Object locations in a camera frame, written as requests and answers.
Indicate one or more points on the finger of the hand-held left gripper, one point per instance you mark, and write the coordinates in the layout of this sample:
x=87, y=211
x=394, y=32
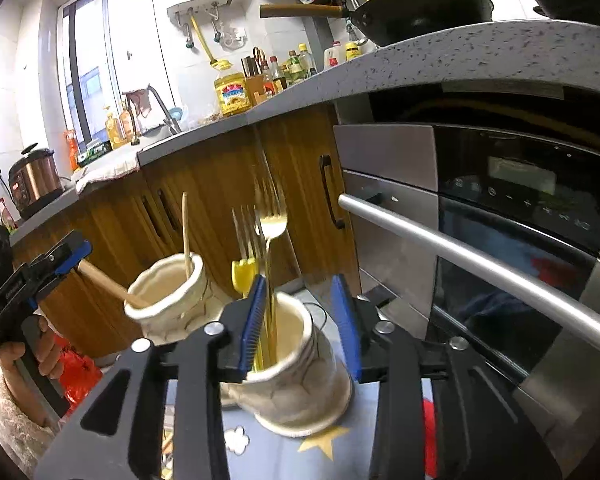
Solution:
x=75, y=250
x=42, y=282

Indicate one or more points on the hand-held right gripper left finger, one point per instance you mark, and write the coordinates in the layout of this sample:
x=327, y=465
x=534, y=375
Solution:
x=252, y=320

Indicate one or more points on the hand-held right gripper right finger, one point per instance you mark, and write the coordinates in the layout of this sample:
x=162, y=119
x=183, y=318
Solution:
x=347, y=330

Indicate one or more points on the yellow plastic utensil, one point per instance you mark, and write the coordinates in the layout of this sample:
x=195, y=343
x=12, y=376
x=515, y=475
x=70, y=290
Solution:
x=243, y=275

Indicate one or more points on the cream ceramic utensil holder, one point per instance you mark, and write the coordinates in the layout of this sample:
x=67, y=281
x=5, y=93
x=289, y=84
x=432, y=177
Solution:
x=305, y=365

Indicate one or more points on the silver metal fork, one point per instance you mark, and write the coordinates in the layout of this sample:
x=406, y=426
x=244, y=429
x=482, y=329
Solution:
x=242, y=235

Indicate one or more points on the gold metal fork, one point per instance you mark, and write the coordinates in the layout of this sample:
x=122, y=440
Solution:
x=272, y=230

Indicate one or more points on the person's left forearm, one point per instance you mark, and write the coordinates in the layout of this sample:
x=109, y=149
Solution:
x=15, y=415

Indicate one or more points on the person's left hand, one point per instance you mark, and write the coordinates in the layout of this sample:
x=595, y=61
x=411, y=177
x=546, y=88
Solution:
x=17, y=357

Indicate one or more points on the brown rice cooker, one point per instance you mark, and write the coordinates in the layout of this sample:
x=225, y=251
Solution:
x=32, y=182

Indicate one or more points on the white towel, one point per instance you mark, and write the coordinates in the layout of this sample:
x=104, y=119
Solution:
x=107, y=172

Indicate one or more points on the orange spray bottle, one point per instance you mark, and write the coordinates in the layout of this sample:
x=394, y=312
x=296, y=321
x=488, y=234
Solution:
x=72, y=152

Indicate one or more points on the green packet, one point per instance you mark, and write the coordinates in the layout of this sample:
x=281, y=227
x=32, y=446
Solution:
x=95, y=152

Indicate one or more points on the red plastic bag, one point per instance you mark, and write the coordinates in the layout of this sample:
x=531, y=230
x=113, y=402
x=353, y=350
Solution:
x=82, y=375

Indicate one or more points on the yellow detergent bottle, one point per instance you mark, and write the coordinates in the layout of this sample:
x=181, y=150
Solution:
x=112, y=130

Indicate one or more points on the orange detergent bottle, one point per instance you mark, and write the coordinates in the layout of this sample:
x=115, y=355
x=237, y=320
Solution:
x=127, y=122

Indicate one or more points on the wooden kitchen cabinets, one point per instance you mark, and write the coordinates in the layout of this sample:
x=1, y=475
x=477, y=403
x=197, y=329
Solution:
x=215, y=185

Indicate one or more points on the blue printed blanket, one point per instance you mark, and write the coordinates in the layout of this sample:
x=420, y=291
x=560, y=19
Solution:
x=285, y=460

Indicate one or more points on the pink cloth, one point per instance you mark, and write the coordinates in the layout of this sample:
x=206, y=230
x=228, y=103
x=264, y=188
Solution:
x=139, y=102

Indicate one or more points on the stainless steel built-in oven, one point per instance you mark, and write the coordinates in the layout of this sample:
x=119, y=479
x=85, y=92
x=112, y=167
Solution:
x=505, y=270

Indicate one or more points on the kitchen faucet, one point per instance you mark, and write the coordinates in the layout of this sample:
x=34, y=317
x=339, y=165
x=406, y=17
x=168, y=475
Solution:
x=165, y=107

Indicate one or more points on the kitchen window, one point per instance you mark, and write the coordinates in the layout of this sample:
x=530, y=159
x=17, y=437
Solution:
x=115, y=55

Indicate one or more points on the yellow cooking oil bottle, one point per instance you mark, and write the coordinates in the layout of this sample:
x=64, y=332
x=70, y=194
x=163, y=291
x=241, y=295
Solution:
x=232, y=94

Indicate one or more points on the wooden knife block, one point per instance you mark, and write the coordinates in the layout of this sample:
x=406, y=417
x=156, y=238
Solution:
x=255, y=82

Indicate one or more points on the dark sauce bottle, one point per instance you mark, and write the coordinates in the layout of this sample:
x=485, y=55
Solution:
x=277, y=75

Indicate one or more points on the green glass bottle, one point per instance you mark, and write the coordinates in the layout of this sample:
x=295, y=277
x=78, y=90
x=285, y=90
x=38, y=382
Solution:
x=295, y=67

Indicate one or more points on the white plastic jug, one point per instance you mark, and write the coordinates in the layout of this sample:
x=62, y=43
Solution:
x=332, y=57

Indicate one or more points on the grey speckled countertop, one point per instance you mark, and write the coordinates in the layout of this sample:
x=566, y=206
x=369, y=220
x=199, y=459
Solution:
x=455, y=55

